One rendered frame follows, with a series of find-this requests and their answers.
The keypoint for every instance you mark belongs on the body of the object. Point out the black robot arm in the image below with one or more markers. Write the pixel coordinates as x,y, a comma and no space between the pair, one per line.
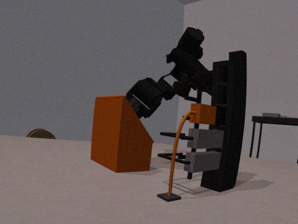
150,93

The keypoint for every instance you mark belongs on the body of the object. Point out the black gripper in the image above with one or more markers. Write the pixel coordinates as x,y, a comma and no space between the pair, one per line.
190,68

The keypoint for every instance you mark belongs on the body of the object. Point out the orange power cord with plug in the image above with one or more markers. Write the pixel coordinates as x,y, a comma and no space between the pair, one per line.
199,113

